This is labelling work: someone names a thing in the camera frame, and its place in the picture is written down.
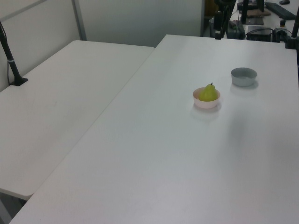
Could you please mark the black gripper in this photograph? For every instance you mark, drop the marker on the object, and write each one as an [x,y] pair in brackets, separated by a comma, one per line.
[224,3]

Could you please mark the green pear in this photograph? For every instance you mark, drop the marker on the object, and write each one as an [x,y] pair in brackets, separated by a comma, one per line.
[207,94]

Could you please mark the grey plastic bowl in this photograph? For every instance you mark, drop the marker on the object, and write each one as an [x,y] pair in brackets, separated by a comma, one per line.
[243,78]

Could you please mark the pink plastic bowl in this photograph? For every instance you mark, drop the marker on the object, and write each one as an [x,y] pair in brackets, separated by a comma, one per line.
[206,105]

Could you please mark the dark green equipment box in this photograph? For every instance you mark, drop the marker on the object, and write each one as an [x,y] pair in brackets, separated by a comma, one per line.
[236,30]

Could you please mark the black stand with flat base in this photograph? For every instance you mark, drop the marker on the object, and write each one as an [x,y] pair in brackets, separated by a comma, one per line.
[244,11]

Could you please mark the brown flat board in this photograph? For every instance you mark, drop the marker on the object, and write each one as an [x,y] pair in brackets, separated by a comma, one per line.
[257,13]

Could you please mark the black electronics box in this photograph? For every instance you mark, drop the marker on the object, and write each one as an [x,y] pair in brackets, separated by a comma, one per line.
[259,33]

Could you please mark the black keyboard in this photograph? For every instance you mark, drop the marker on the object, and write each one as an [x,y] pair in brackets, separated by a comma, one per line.
[280,10]

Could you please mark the black computer mouse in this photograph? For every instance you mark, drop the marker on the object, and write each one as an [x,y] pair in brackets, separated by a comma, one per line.
[284,2]

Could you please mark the smaller white table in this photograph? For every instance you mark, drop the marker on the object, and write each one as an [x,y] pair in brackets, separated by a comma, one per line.
[58,105]

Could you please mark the black clamped camera pole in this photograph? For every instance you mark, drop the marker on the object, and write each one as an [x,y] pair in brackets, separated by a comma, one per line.
[294,30]

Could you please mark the grey metal partition post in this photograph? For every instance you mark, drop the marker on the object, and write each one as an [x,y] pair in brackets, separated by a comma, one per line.
[79,21]

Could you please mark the black camera pole with base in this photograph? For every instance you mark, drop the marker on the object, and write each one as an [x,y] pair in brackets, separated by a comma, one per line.
[11,63]

